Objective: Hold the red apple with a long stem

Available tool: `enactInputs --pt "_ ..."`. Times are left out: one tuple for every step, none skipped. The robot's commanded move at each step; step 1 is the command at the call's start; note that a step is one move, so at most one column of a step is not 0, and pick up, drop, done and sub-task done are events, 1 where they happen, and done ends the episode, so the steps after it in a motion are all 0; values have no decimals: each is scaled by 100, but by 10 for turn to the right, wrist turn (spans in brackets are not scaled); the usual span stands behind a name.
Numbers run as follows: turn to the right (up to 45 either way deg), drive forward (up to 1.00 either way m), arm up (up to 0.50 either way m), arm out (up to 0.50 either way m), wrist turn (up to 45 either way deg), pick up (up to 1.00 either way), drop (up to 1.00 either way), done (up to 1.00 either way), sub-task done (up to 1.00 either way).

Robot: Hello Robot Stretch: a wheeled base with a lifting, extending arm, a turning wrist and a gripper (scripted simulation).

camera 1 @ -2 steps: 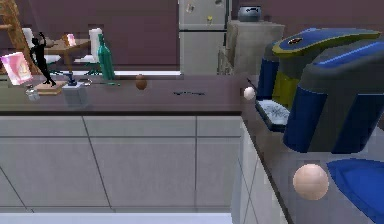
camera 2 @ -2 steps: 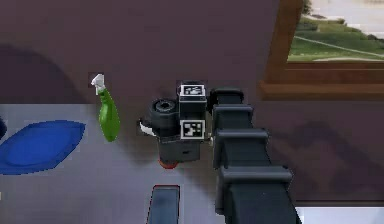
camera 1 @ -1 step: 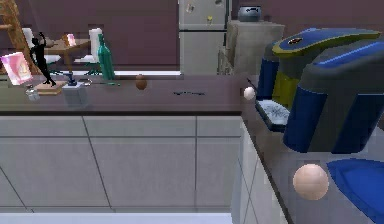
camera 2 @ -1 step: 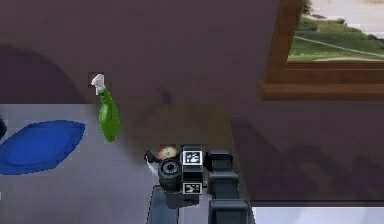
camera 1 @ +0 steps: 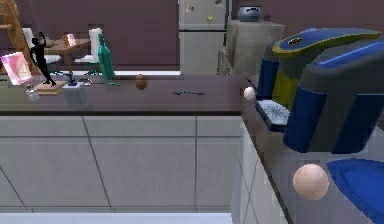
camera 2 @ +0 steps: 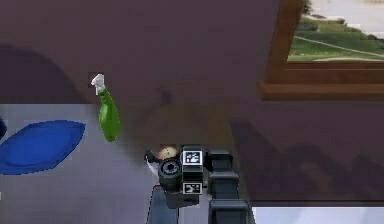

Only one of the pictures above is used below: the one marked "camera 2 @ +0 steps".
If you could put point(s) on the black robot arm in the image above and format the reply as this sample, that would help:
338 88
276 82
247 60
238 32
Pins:
223 186

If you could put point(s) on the red apple with long stem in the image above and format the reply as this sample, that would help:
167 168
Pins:
167 152

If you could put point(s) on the blue plate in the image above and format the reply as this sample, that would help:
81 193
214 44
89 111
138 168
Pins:
40 146

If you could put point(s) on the brown wooden framed window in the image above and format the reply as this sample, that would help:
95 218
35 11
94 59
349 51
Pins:
320 66

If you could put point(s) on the grey flat object red edge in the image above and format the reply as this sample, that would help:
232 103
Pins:
161 210

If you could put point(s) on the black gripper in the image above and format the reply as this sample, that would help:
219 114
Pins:
170 173

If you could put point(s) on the green spray bottle white nozzle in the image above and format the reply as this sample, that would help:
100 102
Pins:
108 115

